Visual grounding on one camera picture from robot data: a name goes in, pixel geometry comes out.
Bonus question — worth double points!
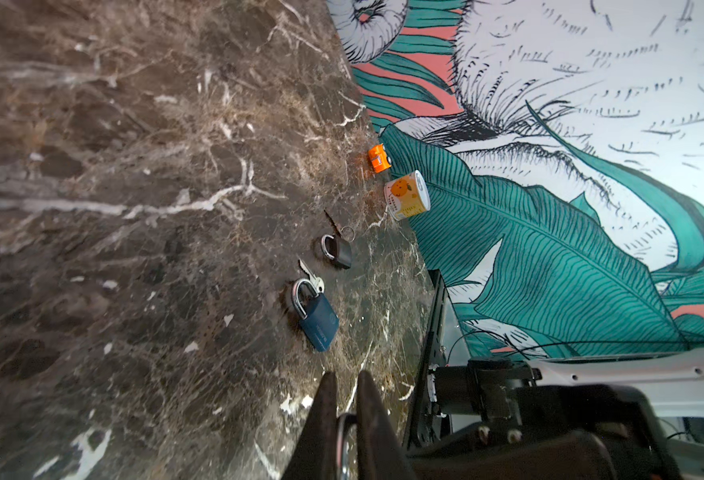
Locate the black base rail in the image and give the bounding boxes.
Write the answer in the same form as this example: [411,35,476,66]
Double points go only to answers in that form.
[403,269,453,451]

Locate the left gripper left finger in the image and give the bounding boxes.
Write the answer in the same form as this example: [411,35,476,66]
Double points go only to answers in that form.
[282,371,337,480]

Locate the dark grey padlock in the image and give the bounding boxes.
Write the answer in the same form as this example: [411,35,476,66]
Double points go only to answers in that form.
[320,209,356,270]
[335,412,357,480]

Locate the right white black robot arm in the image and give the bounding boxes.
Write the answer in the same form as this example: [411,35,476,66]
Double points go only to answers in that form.
[404,348,704,479]

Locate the yellow orange can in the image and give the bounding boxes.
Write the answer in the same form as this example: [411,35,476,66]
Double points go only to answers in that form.
[384,170,431,221]

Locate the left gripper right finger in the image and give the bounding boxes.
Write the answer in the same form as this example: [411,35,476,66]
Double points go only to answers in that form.
[356,370,417,479]

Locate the orange toy car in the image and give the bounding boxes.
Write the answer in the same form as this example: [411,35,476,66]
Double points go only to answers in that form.
[368,144,392,174]

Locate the blue padlock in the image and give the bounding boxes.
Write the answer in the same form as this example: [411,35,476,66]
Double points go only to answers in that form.
[291,258,340,352]

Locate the right thin black cable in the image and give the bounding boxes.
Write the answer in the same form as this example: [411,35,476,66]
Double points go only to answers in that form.
[444,328,704,367]

